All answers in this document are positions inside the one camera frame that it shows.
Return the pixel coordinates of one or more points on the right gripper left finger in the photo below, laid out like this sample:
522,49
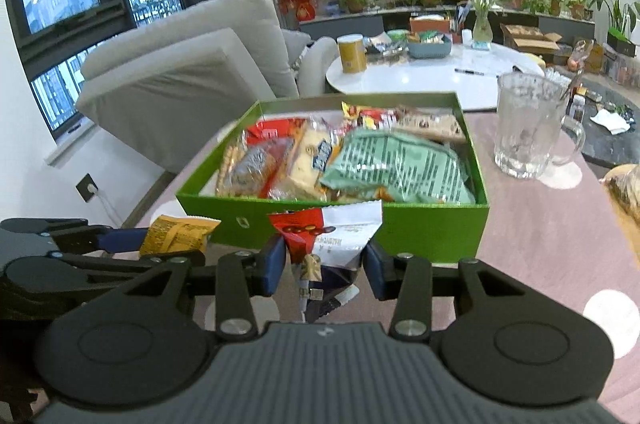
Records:
240,276

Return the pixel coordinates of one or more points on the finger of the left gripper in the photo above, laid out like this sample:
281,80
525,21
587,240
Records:
90,273
78,236

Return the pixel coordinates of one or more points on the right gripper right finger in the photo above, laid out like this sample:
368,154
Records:
408,280

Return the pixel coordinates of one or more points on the dark blue white snack packet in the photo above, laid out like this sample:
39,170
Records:
325,246

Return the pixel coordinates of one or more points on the yellow snack packet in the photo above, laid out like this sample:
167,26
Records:
172,235

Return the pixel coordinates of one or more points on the clear bag brown biscuits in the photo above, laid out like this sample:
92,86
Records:
246,169

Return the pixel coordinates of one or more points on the green snack bag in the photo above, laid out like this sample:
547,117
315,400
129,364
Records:
392,166

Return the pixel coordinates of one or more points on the clear bag yellow crackers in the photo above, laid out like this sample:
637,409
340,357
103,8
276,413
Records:
315,147

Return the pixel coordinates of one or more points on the red cookie snack bag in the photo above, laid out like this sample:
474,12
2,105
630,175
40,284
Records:
275,128

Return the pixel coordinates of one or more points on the red yellow noodle snack bag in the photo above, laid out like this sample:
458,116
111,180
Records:
368,117

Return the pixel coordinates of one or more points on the pink polka dot tablecloth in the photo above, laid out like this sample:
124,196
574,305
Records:
557,234

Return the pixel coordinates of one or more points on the beige sofa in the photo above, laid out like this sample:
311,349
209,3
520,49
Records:
165,88

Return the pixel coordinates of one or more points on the clear glass mug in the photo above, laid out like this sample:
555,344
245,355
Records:
533,130

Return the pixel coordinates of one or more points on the black marker pen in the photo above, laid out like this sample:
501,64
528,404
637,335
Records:
469,72

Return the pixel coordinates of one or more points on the white round coffee table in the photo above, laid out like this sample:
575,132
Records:
475,93

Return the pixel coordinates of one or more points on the blue snack tray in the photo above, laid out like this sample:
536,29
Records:
437,46

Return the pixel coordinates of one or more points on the yellow can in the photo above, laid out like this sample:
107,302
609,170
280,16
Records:
352,53

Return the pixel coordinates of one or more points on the plastic bag of pastries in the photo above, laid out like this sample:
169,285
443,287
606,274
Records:
622,185

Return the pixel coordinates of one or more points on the glass vase with plant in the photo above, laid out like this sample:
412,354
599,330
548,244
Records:
482,32

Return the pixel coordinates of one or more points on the wall socket with plug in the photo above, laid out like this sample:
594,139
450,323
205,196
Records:
87,188

